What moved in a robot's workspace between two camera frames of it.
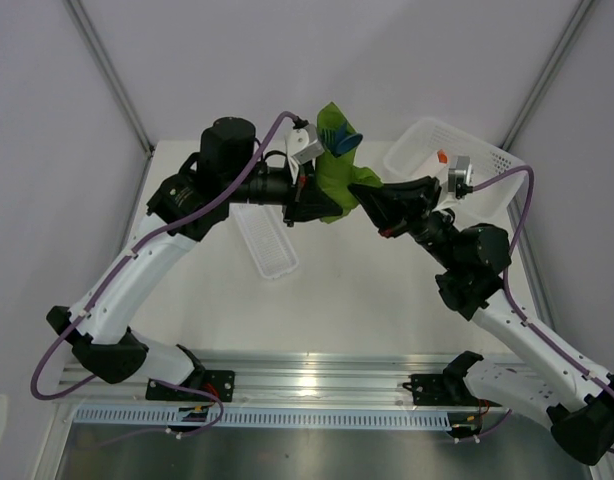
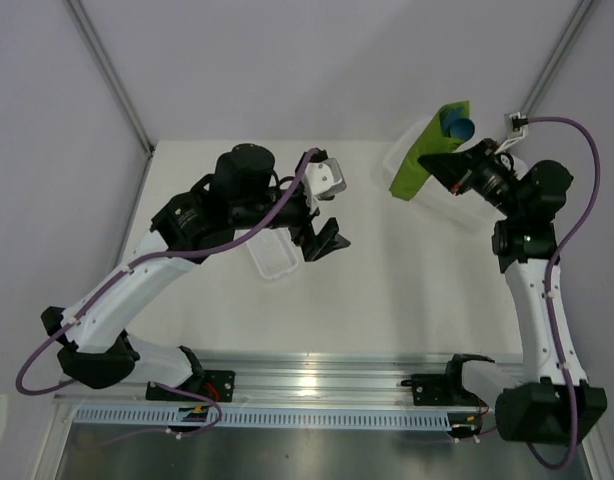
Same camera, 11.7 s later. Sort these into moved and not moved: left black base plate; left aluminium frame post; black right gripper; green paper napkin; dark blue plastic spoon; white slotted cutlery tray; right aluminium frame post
Moved: dark blue plastic spoon; green paper napkin; black right gripper
Not moved: right aluminium frame post; left black base plate; white slotted cutlery tray; left aluminium frame post
